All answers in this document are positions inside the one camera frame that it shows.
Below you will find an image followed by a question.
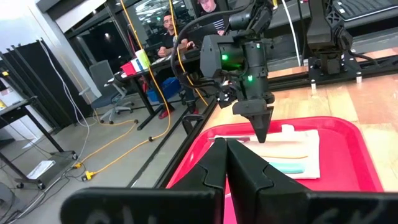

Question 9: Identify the beige cloth napkin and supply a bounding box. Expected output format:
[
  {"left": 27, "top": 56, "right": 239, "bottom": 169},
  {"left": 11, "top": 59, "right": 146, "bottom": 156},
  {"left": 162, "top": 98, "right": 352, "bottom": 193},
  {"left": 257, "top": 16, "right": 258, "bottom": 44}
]
[{"left": 213, "top": 124, "right": 322, "bottom": 181}]

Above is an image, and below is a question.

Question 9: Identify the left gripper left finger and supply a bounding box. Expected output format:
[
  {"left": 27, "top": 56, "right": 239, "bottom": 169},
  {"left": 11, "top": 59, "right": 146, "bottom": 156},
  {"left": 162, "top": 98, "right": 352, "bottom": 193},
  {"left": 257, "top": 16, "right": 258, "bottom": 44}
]
[{"left": 60, "top": 137, "right": 228, "bottom": 224}]

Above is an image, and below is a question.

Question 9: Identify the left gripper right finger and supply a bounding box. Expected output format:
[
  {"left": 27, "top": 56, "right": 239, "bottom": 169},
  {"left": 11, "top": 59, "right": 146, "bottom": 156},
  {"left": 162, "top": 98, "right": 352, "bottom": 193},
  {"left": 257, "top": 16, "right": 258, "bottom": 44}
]
[{"left": 226, "top": 138, "right": 398, "bottom": 224}]

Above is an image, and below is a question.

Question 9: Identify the black wheeled cart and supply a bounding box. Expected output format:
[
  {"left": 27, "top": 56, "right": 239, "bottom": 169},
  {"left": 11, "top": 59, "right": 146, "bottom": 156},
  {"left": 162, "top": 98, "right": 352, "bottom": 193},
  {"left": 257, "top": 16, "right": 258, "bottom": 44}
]
[{"left": 0, "top": 96, "right": 79, "bottom": 191}]

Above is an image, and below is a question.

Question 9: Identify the red plastic tray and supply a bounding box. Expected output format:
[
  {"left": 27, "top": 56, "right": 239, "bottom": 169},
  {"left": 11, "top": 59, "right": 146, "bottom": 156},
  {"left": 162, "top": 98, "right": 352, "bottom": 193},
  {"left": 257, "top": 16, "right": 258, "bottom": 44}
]
[{"left": 166, "top": 116, "right": 384, "bottom": 224}]

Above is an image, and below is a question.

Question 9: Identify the yellow extension cable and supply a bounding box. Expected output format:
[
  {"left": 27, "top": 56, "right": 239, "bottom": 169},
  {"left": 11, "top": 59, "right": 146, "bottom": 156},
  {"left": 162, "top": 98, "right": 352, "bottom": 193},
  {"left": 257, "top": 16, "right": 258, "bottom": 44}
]
[
  {"left": 167, "top": 0, "right": 210, "bottom": 107},
  {"left": 73, "top": 0, "right": 175, "bottom": 183}
]

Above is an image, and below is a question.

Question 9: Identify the blue storage bin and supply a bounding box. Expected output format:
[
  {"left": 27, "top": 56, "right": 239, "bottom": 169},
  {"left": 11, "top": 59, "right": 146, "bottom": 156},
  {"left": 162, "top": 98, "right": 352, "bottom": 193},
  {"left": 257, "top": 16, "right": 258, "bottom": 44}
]
[{"left": 146, "top": 77, "right": 183, "bottom": 104}]

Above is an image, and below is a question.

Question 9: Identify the red box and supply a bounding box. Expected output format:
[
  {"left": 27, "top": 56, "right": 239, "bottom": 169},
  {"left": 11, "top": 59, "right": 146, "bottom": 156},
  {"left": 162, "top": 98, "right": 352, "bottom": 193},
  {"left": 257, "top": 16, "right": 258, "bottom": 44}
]
[{"left": 120, "top": 61, "right": 138, "bottom": 77}]

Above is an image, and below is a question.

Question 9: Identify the white paper sheet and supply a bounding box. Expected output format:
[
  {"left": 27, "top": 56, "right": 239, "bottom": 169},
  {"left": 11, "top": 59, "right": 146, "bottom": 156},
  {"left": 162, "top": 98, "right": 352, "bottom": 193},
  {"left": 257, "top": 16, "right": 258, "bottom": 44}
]
[{"left": 25, "top": 159, "right": 57, "bottom": 180}]

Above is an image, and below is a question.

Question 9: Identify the teal pen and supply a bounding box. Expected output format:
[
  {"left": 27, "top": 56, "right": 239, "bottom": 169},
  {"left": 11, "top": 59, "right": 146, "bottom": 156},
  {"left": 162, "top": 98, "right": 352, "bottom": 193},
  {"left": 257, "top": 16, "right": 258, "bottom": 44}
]
[{"left": 268, "top": 161, "right": 307, "bottom": 175}]

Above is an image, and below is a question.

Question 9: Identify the black folding partition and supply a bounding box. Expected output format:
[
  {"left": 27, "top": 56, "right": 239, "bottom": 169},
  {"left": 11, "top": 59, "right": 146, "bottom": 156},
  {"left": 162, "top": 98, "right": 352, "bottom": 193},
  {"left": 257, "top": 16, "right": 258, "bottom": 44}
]
[{"left": 0, "top": 38, "right": 91, "bottom": 132}]

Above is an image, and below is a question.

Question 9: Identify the white cable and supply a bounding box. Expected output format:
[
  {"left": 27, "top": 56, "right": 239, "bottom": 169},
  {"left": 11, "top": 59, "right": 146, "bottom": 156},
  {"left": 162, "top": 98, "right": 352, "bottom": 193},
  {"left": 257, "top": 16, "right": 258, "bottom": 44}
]
[{"left": 280, "top": 0, "right": 303, "bottom": 67}]

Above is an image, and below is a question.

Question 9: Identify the grey office chair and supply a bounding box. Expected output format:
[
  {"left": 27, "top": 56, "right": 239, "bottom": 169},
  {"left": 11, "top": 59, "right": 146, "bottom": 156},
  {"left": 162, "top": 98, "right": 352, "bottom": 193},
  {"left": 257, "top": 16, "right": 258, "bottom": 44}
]
[{"left": 78, "top": 59, "right": 136, "bottom": 126}]

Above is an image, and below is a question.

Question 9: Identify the seated person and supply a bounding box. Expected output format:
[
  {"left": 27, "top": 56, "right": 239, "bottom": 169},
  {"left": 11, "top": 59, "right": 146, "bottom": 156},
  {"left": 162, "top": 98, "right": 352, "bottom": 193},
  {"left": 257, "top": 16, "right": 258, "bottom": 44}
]
[{"left": 156, "top": 11, "right": 197, "bottom": 60}]

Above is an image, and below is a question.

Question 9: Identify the black office table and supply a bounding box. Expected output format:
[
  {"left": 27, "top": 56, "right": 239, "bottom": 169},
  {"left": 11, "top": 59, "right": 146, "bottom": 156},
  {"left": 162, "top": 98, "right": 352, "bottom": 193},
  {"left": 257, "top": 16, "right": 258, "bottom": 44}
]
[{"left": 107, "top": 51, "right": 203, "bottom": 132}]

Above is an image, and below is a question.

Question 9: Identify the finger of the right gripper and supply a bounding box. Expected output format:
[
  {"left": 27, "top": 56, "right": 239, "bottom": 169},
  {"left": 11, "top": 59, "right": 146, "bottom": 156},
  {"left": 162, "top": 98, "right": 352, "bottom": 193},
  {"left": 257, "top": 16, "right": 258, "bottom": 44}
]
[
  {"left": 259, "top": 106, "right": 275, "bottom": 144},
  {"left": 242, "top": 109, "right": 262, "bottom": 144}
]

